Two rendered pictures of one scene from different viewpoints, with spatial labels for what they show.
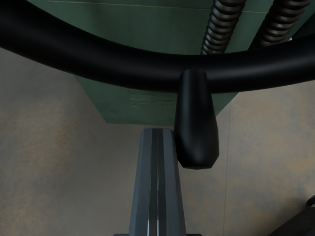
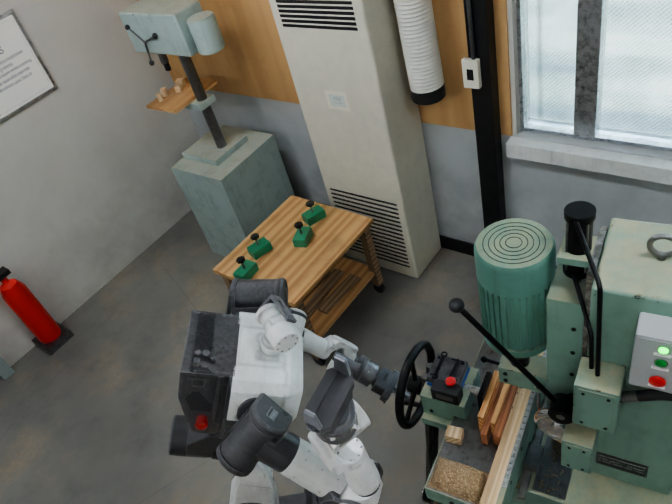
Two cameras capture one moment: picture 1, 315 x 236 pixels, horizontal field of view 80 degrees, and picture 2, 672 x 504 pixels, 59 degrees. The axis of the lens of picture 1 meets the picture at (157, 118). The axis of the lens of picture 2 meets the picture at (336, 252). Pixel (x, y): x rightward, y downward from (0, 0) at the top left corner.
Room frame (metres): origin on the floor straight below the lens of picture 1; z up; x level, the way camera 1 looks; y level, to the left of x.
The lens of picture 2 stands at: (0.79, -0.94, 2.44)
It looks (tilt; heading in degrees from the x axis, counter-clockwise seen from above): 40 degrees down; 133
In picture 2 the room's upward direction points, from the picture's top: 18 degrees counter-clockwise
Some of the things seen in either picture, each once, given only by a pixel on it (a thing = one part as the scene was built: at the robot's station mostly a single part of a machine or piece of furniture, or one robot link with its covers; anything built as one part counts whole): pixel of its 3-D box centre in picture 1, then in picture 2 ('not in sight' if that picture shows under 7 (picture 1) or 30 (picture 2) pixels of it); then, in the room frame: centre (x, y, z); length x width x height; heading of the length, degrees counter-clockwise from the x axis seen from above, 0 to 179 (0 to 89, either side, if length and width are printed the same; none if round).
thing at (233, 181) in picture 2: not in sight; (220, 139); (-1.75, 1.10, 0.79); 0.62 x 0.48 x 1.58; 177
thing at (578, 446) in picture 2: not in sight; (579, 442); (0.61, -0.13, 1.02); 0.09 x 0.07 x 0.12; 94
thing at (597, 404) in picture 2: not in sight; (597, 396); (0.64, -0.12, 1.23); 0.09 x 0.08 x 0.15; 4
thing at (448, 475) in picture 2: not in sight; (457, 476); (0.35, -0.29, 0.92); 0.14 x 0.09 x 0.04; 4
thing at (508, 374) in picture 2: not in sight; (527, 373); (0.44, 0.01, 1.03); 0.14 x 0.07 x 0.09; 4
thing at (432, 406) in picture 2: not in sight; (451, 390); (0.23, -0.05, 0.91); 0.15 x 0.14 x 0.09; 94
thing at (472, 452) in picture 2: not in sight; (480, 407); (0.31, -0.05, 0.87); 0.61 x 0.30 x 0.06; 94
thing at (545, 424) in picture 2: not in sight; (559, 424); (0.56, -0.10, 1.02); 0.12 x 0.03 x 0.12; 4
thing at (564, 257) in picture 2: not in sight; (581, 241); (0.56, 0.02, 1.54); 0.08 x 0.08 x 0.17; 4
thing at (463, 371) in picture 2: not in sight; (447, 377); (0.23, -0.06, 0.99); 0.13 x 0.11 x 0.06; 94
